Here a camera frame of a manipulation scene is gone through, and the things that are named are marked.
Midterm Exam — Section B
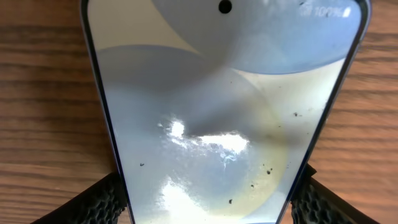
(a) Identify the blue Galaxy smartphone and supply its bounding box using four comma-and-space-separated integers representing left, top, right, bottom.
80, 0, 371, 223

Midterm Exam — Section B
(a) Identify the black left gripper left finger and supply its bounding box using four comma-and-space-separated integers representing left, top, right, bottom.
32, 172, 127, 224

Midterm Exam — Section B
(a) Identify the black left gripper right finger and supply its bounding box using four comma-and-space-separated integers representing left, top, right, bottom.
290, 165, 377, 224

